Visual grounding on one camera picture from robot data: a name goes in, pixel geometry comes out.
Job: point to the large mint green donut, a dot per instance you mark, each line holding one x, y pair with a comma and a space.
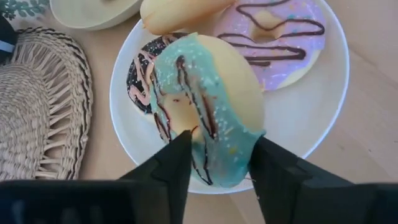
230, 93

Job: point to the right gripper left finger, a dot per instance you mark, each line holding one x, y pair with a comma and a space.
169, 180

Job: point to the large white glazed donut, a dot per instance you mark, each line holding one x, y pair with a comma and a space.
177, 15

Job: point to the pale green plate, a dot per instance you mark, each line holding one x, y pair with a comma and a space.
93, 12

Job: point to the large pink drizzled donut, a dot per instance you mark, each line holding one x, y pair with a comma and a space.
280, 68

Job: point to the white plate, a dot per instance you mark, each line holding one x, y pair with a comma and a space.
295, 118

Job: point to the large chocolate pink-drizzled donut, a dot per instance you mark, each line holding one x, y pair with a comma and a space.
141, 84

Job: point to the round woven straw placemat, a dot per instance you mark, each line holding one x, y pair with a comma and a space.
31, 109

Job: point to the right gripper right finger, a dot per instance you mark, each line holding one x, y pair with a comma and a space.
280, 186

